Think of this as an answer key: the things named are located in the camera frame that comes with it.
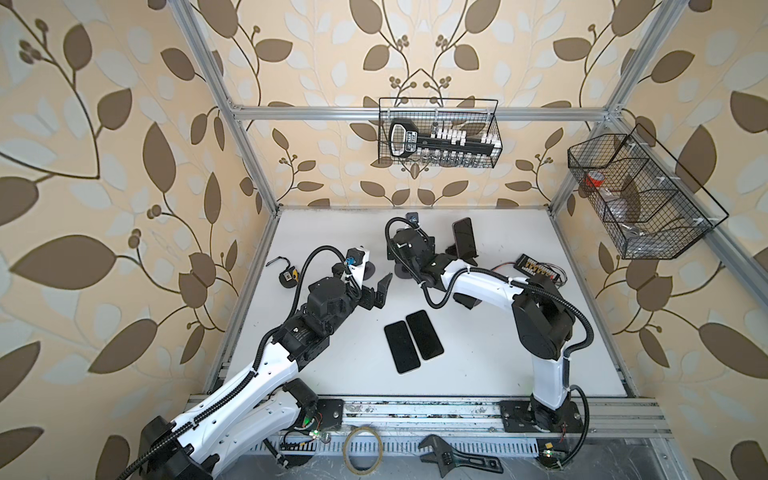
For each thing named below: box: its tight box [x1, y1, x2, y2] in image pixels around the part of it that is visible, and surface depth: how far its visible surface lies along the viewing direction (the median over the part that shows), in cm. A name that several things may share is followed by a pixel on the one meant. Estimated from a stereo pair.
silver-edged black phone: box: [406, 310, 444, 360], surface depth 90 cm
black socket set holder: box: [388, 119, 499, 158], surface depth 84 cm
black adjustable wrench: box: [418, 434, 504, 478], surface depth 69 cm
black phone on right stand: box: [452, 217, 477, 259], surface depth 98 cm
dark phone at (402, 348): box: [384, 321, 421, 374], surface depth 87 cm
